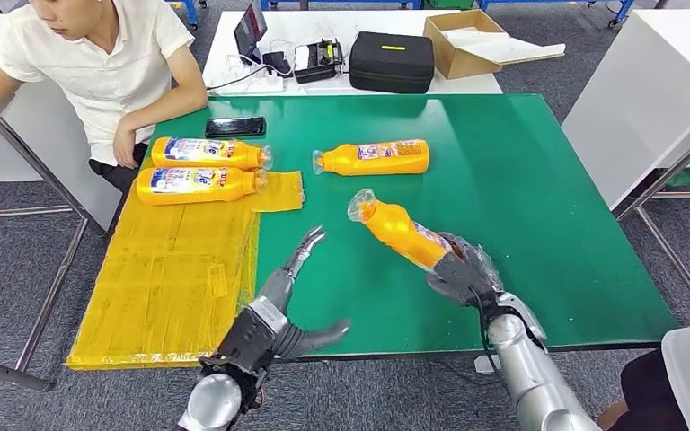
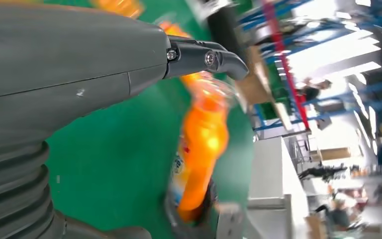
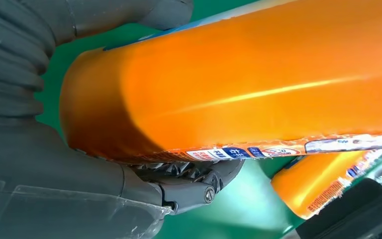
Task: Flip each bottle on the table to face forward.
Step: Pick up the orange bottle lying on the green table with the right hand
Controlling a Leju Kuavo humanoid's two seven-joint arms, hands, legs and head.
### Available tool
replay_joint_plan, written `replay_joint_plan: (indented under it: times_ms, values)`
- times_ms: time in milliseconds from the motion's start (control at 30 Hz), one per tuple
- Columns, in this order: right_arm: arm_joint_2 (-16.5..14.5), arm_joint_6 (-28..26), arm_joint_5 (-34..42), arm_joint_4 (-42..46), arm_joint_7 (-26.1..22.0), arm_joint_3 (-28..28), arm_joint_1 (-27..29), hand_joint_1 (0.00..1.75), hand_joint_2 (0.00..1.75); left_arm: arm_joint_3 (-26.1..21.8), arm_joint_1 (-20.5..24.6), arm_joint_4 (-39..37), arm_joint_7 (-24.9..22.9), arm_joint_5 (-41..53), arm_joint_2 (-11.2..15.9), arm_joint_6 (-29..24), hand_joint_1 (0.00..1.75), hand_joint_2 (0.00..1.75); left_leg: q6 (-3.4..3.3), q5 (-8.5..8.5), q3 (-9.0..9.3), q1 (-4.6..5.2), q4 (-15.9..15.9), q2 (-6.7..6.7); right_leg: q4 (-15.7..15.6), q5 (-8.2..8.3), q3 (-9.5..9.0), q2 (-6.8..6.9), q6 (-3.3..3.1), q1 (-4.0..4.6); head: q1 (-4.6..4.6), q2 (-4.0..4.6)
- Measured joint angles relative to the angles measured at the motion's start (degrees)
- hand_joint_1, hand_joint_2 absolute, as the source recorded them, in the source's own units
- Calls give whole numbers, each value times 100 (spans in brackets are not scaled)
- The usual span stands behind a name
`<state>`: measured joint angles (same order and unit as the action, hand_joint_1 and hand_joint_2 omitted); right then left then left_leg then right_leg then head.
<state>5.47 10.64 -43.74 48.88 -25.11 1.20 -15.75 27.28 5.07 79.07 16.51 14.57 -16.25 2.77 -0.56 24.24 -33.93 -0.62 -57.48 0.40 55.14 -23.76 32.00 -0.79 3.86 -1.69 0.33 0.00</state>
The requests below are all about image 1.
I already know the person's left hand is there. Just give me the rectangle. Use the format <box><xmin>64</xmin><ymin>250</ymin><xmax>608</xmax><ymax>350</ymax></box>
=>
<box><xmin>111</xmin><ymin>121</ymin><xmax>139</xmax><ymax>170</ymax></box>

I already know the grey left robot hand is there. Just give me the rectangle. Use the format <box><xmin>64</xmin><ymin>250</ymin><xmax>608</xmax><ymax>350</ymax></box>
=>
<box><xmin>255</xmin><ymin>225</ymin><xmax>352</xmax><ymax>361</ymax></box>

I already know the white power strip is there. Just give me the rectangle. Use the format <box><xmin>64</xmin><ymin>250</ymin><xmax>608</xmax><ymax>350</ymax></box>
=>
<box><xmin>205</xmin><ymin>65</ymin><xmax>287</xmax><ymax>96</ymax></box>

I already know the white table foot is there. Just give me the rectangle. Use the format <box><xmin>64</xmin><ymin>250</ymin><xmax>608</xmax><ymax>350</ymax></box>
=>
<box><xmin>473</xmin><ymin>355</ymin><xmax>503</xmax><ymax>376</ymax></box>

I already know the white table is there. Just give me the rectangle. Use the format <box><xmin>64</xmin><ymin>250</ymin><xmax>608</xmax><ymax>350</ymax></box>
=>
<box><xmin>201</xmin><ymin>8</ymin><xmax>504</xmax><ymax>96</ymax></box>

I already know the yellow taped mat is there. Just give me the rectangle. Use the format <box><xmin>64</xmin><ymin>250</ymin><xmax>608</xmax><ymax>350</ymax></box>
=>
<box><xmin>66</xmin><ymin>169</ymin><xmax>305</xmax><ymax>371</ymax></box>

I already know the grey metal frame table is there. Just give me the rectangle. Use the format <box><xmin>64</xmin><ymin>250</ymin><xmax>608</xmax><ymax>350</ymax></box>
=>
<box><xmin>613</xmin><ymin>116</ymin><xmax>690</xmax><ymax>320</ymax></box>
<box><xmin>0</xmin><ymin>98</ymin><xmax>108</xmax><ymax>391</ymax></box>

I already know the white paper sheet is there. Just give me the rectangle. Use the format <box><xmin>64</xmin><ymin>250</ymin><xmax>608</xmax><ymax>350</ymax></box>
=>
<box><xmin>443</xmin><ymin>26</ymin><xmax>566</xmax><ymax>66</ymax></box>

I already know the black power cable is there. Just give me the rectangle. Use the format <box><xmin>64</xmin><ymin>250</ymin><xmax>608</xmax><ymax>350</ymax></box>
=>
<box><xmin>207</xmin><ymin>64</ymin><xmax>271</xmax><ymax>92</ymax></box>

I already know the black carrying case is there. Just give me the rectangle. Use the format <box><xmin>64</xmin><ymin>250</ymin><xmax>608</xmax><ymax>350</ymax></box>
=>
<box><xmin>348</xmin><ymin>31</ymin><xmax>436</xmax><ymax>95</ymax></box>

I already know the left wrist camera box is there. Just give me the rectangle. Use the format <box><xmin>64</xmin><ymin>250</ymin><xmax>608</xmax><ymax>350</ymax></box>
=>
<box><xmin>214</xmin><ymin>297</ymin><xmax>291</xmax><ymax>373</ymax></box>

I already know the black tablet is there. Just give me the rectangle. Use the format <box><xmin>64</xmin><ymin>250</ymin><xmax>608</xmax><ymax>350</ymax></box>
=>
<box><xmin>233</xmin><ymin>0</ymin><xmax>269</xmax><ymax>66</ymax></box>

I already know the black power adapter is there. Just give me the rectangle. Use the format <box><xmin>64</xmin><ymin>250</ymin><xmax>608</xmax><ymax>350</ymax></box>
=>
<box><xmin>261</xmin><ymin>50</ymin><xmax>293</xmax><ymax>77</ymax></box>

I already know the black charger device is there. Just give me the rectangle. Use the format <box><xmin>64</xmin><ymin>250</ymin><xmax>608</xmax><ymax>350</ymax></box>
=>
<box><xmin>293</xmin><ymin>38</ymin><xmax>346</xmax><ymax>84</ymax></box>

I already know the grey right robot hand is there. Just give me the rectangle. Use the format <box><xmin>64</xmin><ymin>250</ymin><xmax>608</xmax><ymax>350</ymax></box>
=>
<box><xmin>425</xmin><ymin>232</ymin><xmax>506</xmax><ymax>309</ymax></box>

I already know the orange detergent bottle clear cap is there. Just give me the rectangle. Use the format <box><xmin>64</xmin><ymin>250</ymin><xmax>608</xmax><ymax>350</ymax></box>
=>
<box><xmin>312</xmin><ymin>138</ymin><xmax>430</xmax><ymax>177</ymax></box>
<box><xmin>347</xmin><ymin>189</ymin><xmax>459</xmax><ymax>272</ymax></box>
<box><xmin>150</xmin><ymin>136</ymin><xmax>273</xmax><ymax>172</ymax></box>
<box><xmin>135</xmin><ymin>167</ymin><xmax>269</xmax><ymax>207</ymax></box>

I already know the open cardboard box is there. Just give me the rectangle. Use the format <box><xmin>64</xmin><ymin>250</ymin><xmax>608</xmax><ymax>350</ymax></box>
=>
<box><xmin>422</xmin><ymin>8</ymin><xmax>509</xmax><ymax>80</ymax></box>

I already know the black smartphone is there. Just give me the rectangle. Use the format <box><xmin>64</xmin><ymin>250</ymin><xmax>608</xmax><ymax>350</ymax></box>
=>
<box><xmin>204</xmin><ymin>116</ymin><xmax>267</xmax><ymax>139</ymax></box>

